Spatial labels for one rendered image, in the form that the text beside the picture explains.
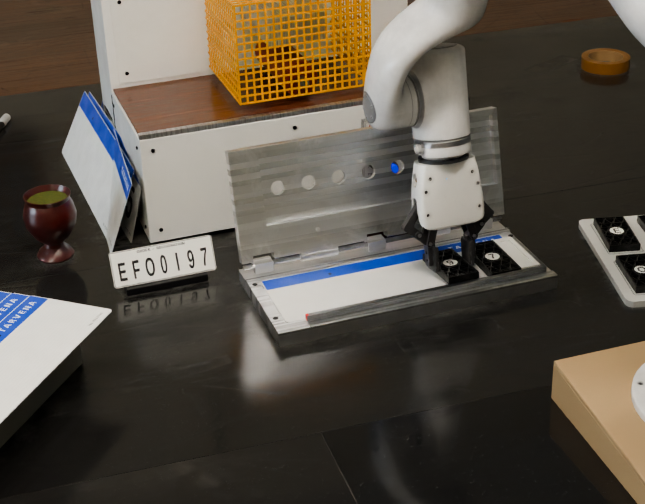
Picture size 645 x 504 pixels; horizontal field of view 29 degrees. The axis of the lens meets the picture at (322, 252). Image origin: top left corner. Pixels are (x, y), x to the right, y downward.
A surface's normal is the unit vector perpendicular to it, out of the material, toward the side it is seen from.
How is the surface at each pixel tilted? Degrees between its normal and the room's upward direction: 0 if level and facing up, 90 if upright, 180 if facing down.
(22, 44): 0
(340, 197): 76
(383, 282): 0
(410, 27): 44
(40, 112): 0
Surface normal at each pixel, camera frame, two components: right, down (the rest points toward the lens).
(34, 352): -0.04, -0.88
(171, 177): 0.33, 0.44
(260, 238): 0.31, 0.22
